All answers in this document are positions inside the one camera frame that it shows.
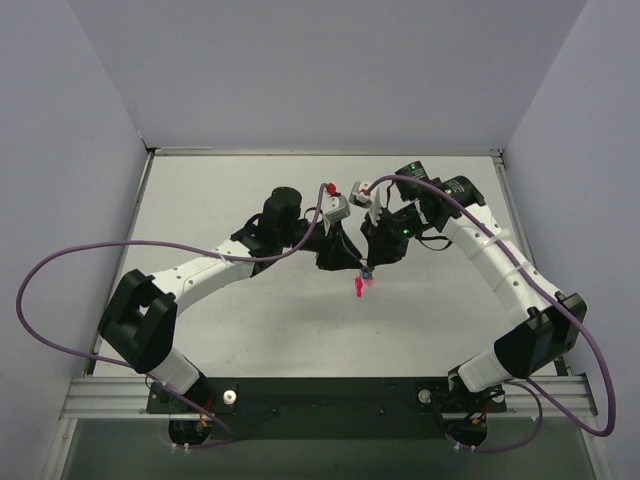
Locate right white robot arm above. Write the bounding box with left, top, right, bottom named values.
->
left=349, top=161, right=586, bottom=398

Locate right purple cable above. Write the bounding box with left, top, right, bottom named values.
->
left=357, top=174, right=617, bottom=454

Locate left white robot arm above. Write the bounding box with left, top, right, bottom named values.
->
left=98, top=185, right=362, bottom=412

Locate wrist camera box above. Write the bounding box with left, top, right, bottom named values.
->
left=349, top=181, right=372, bottom=208
left=321, top=195, right=350, bottom=226

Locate pink keychain charm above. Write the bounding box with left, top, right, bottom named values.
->
left=354, top=276, right=374, bottom=298

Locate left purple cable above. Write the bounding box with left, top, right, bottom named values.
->
left=14, top=182, right=341, bottom=450

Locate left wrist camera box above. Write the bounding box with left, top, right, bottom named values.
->
left=321, top=195, right=350, bottom=226

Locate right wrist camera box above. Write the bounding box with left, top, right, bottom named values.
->
left=349, top=181, right=372, bottom=208

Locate purple cable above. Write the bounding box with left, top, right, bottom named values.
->
left=357, top=174, right=617, bottom=454
left=14, top=182, right=341, bottom=450

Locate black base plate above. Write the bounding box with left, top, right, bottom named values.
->
left=168, top=377, right=506, bottom=443

